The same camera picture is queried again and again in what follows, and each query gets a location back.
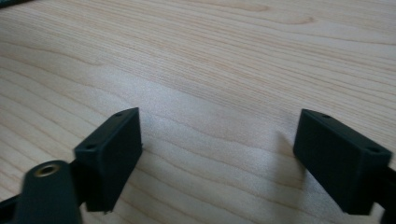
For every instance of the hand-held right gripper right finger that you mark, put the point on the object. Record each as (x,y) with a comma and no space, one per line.
(339,161)

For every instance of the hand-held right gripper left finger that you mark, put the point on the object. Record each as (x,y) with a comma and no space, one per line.
(109,161)

